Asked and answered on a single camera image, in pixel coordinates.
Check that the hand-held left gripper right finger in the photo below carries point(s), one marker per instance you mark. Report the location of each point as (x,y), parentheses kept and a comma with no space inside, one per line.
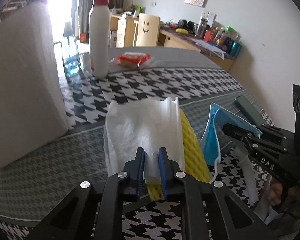
(163,175)

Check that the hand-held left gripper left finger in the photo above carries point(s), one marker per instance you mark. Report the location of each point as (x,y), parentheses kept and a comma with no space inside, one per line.
(141,172)

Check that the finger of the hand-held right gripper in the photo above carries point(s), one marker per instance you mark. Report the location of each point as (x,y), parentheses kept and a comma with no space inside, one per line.
(233,131)
(273,132)

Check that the blue face mask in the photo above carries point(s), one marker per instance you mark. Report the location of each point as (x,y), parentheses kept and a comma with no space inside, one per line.
(210,142)

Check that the yellow foam net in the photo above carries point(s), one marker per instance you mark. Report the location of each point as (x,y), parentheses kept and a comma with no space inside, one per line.
(192,150)

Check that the white paper tissue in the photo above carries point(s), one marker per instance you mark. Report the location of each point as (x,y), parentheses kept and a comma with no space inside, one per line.
(140,125)

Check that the white foam box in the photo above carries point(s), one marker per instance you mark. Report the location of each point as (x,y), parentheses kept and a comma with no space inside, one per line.
(22,80)

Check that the person's right hand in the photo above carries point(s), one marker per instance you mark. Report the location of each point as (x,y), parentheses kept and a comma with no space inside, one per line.
(276,192)

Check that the dark green flat box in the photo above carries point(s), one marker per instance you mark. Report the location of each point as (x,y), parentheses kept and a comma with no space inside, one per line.
(247,110)

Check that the papers on desk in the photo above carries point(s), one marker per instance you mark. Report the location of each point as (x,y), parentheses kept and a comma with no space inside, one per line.
(210,47)

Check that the black white houndstooth tablecloth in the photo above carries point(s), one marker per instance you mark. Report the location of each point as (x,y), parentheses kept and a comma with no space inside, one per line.
(152,85)

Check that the row of toiletry bottles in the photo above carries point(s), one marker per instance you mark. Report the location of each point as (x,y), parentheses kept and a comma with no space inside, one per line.
(222,38)

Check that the wooden desk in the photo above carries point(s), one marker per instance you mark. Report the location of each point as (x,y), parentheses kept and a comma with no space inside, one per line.
(180,42)

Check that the yellow object on desk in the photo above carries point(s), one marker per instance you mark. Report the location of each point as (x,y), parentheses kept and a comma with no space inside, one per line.
(182,31)

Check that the red snack packet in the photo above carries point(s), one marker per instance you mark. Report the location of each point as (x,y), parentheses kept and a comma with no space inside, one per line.
(131,58)

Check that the black round object on desk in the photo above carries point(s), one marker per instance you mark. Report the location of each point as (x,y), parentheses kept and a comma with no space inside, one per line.
(186,25)

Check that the wooden chair with smiley face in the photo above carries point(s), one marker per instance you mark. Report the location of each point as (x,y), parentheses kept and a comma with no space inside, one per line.
(147,30)

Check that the white pump bottle red nozzle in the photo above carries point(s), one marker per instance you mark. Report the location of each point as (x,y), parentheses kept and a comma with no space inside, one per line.
(99,35)

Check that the orange bag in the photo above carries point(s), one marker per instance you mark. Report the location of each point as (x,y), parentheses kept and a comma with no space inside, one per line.
(83,37)

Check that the green bag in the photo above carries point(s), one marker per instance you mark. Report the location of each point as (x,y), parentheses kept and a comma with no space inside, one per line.
(138,9)

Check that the black folding chair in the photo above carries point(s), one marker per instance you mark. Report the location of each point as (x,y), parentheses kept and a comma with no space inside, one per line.
(69,30)

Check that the white wall socket panel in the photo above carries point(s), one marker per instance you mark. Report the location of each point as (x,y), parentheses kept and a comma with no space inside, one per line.
(209,15)

